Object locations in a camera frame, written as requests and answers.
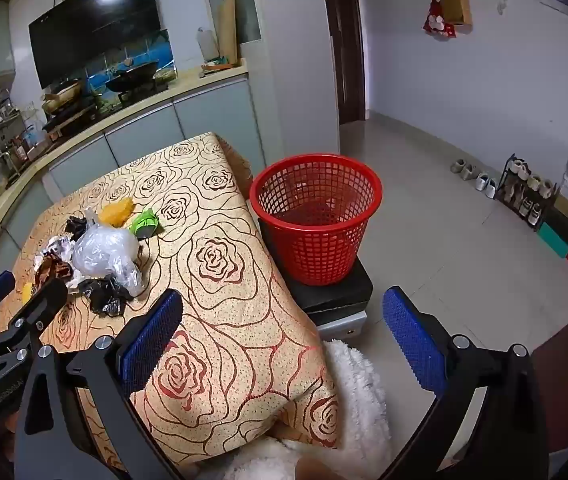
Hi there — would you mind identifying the brown shiny wrapper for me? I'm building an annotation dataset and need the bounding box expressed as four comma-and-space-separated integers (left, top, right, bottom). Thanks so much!
34, 259, 75, 292

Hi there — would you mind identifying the shoe rack with shoes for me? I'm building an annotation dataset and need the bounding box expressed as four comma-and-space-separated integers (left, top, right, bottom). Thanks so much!
494, 154, 559, 233

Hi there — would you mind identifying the green shoe box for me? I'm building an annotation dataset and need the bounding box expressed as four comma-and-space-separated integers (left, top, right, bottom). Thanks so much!
538, 222, 568, 262

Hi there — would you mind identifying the gas stove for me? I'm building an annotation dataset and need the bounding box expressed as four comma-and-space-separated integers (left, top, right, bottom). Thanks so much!
44, 82, 169, 137

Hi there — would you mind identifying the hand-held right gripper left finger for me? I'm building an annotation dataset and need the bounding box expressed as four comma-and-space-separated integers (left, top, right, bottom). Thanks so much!
14, 287, 187, 480

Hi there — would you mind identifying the small black plastic bag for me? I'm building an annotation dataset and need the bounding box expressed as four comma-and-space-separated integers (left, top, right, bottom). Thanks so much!
65, 216, 89, 242

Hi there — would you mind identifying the rose patterned tablecloth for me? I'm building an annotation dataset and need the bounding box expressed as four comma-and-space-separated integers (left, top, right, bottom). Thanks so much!
0, 132, 339, 480

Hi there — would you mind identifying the black padded stool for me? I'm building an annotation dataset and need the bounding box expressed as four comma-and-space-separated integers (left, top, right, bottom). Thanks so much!
284, 255, 375, 346

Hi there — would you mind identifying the kitchen counter with cabinets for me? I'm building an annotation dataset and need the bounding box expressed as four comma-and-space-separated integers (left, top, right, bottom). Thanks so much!
0, 57, 267, 281

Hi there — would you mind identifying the black range hood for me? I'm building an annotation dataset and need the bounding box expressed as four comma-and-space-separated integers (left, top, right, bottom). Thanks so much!
28, 0, 162, 90

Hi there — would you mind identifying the wooden cutting board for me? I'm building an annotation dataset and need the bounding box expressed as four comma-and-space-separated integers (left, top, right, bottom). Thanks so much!
216, 0, 241, 66

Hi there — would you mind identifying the black shoe box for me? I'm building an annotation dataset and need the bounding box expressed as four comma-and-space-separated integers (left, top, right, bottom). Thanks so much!
545, 195, 568, 247

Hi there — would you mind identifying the black wok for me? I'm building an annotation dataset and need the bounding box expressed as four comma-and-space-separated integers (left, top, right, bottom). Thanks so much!
104, 60, 161, 95

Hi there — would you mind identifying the white fluffy cushion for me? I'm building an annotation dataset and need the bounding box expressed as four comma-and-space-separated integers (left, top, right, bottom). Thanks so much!
224, 340, 395, 480

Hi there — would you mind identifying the clear plastic bag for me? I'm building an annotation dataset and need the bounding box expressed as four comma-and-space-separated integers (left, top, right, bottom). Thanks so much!
71, 207, 145, 298

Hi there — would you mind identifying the red plastic mesh basket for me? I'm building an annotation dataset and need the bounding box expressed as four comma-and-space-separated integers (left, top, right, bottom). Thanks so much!
249, 155, 383, 287

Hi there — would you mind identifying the red hanging decoration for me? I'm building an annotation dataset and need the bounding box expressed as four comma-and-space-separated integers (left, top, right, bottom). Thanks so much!
423, 0, 457, 38

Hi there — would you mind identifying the green wrapper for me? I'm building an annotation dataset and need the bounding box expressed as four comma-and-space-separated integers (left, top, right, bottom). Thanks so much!
128, 208, 163, 238

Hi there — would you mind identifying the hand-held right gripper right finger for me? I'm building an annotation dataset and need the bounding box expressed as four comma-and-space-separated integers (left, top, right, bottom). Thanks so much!
379, 286, 549, 480

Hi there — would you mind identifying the orange kitchen utensil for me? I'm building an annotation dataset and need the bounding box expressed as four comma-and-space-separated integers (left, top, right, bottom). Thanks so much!
201, 57, 232, 75

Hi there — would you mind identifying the silver foil wrapper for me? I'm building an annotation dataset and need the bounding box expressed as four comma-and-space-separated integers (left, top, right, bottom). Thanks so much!
34, 235, 76, 268

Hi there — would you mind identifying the dark brown door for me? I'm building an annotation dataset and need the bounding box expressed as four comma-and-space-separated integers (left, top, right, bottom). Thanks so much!
320, 0, 367, 125

